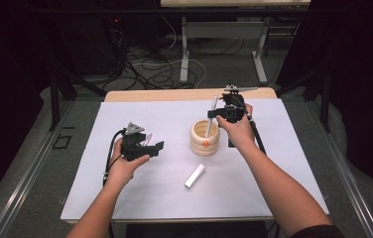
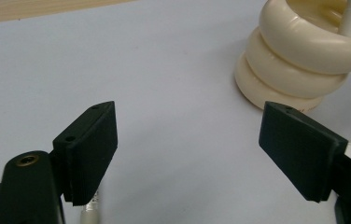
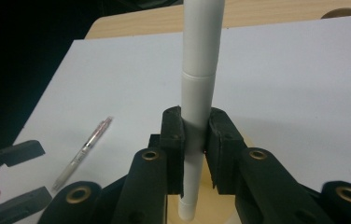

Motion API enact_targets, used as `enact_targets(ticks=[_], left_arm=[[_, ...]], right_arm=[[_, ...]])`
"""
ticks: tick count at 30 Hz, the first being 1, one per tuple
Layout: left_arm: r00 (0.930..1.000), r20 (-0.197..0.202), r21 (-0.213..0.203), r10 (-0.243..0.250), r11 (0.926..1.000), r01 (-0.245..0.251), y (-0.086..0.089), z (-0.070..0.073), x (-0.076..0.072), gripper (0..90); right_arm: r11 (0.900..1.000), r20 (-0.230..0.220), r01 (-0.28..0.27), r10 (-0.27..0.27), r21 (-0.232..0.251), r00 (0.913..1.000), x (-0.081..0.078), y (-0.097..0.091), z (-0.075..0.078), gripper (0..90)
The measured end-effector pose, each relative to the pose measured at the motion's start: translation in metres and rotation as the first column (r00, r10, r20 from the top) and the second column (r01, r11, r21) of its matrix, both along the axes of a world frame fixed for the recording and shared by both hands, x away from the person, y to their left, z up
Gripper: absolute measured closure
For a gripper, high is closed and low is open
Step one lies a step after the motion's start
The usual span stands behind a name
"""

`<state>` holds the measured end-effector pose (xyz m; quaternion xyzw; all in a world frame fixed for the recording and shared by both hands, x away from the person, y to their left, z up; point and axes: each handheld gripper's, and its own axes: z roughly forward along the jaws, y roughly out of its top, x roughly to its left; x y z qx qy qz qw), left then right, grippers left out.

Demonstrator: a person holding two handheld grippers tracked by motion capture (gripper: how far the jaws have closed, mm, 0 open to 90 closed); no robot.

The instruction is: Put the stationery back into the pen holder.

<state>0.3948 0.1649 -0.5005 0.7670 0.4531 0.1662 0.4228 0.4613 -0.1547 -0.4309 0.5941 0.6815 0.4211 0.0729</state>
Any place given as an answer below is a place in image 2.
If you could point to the short white eraser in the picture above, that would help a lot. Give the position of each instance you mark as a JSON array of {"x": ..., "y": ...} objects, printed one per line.
[{"x": 350, "y": 151}]

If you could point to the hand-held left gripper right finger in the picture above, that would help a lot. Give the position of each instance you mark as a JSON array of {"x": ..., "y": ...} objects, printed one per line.
[{"x": 301, "y": 152}]

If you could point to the light wooden table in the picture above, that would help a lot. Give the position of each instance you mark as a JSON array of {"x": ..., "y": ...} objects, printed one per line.
[{"x": 24, "y": 11}]

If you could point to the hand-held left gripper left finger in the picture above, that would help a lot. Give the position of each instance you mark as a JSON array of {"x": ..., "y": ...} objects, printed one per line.
[{"x": 86, "y": 155}]

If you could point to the clear pen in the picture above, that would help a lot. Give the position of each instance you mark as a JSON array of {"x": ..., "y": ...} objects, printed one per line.
[{"x": 89, "y": 214}]

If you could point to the cream ringed pen holder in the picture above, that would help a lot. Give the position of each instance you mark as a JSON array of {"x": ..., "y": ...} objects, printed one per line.
[{"x": 288, "y": 74}]

